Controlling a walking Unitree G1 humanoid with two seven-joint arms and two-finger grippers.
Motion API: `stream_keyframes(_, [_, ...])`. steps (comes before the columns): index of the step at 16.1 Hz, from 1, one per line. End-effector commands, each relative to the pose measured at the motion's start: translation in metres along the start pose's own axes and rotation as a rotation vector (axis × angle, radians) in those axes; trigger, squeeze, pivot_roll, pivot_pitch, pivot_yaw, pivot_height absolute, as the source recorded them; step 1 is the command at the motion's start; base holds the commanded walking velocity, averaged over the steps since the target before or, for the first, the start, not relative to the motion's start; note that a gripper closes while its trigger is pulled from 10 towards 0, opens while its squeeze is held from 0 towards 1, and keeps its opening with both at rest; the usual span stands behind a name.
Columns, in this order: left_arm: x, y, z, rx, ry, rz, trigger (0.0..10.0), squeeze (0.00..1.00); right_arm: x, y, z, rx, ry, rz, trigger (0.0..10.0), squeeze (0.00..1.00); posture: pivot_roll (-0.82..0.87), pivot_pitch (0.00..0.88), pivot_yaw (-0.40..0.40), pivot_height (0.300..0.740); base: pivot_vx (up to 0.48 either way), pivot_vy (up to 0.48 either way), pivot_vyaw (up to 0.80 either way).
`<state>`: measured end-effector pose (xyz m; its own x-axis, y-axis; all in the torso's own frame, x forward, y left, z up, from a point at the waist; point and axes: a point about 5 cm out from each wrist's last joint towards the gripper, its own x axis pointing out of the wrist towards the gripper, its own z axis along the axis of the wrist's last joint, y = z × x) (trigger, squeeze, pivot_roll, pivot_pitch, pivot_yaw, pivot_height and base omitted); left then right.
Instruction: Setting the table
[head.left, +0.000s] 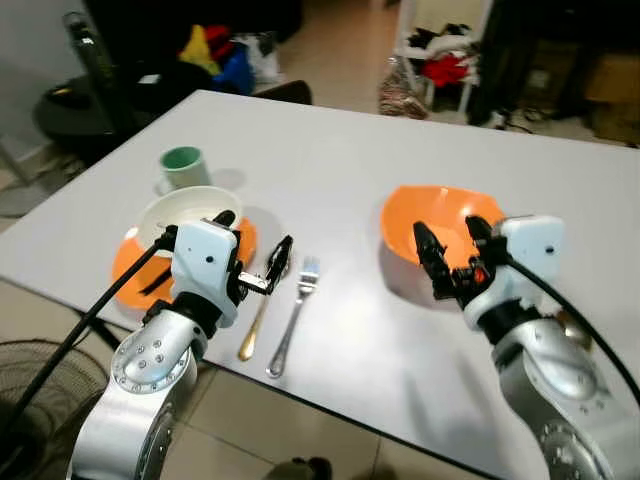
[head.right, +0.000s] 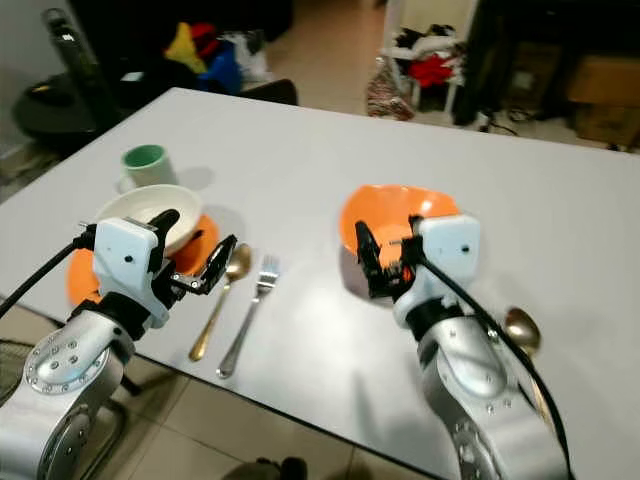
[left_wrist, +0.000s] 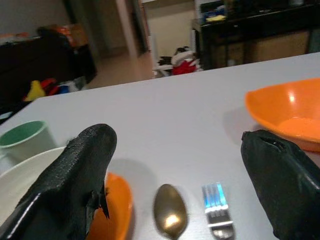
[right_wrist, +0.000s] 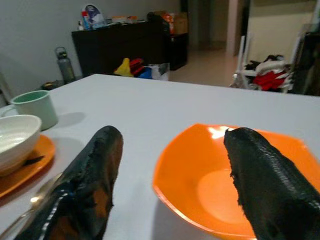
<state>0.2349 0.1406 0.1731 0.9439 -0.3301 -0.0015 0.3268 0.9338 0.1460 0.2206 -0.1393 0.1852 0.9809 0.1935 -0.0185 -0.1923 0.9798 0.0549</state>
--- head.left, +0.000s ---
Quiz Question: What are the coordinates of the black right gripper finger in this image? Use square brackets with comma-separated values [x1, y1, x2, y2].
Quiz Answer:
[466, 214, 498, 269]
[414, 222, 451, 297]

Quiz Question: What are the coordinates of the orange bowl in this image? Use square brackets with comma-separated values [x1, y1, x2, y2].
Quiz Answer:
[380, 185, 505, 269]

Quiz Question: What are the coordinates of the silver fork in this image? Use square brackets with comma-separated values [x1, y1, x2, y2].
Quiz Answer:
[266, 256, 321, 379]

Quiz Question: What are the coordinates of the white ribbed bowl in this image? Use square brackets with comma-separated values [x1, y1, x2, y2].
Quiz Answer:
[136, 186, 244, 259]

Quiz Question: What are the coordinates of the green mug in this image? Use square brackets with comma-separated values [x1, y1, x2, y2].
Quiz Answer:
[155, 146, 213, 197]

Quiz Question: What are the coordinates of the orange plate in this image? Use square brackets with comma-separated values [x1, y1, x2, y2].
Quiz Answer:
[110, 215, 259, 309]

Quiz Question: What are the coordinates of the blue cloth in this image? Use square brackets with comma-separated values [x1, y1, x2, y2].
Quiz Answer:
[215, 50, 256, 96]

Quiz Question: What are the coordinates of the white plastic bag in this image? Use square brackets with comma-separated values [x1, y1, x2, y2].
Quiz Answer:
[235, 35, 283, 86]

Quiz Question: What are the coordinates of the patterned bag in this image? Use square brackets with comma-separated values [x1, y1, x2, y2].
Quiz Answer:
[378, 58, 431, 121]

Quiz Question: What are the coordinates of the yellow cloth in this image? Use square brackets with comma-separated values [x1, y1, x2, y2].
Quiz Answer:
[180, 25, 221, 76]

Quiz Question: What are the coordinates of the red garment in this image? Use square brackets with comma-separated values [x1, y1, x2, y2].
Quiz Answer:
[420, 55, 471, 89]

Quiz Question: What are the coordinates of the black round side table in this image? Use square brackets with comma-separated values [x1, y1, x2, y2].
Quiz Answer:
[33, 62, 216, 151]

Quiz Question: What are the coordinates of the red cloth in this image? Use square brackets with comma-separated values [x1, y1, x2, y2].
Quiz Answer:
[205, 25, 241, 61]

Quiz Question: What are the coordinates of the brown cardboard box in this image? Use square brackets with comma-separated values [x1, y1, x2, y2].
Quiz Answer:
[590, 102, 640, 147]
[585, 55, 640, 106]

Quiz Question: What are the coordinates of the black metal shelf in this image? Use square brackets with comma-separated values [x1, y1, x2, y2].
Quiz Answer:
[470, 0, 640, 133]

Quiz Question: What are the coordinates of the large black furniture piece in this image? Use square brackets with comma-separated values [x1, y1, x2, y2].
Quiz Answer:
[83, 0, 304, 46]

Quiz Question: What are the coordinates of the black upright pole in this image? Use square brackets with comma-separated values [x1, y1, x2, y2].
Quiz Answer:
[62, 12, 138, 136]

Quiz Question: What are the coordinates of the white rack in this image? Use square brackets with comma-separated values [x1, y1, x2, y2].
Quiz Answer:
[395, 0, 493, 113]

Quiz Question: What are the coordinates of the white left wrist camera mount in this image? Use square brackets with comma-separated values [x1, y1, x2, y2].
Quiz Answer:
[172, 220, 241, 329]

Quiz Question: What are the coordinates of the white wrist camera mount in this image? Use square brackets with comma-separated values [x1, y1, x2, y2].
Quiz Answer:
[488, 215, 566, 313]
[172, 220, 241, 329]

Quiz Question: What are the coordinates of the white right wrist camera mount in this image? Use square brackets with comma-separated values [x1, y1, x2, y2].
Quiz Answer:
[488, 215, 566, 313]

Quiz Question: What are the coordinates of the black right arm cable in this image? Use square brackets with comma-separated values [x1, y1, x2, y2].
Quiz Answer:
[505, 258, 640, 403]

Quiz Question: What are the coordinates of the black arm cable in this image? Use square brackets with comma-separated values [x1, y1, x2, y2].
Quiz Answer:
[505, 258, 640, 403]
[0, 226, 179, 446]

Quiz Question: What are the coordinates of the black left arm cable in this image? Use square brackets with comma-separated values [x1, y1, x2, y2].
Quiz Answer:
[0, 226, 179, 446]

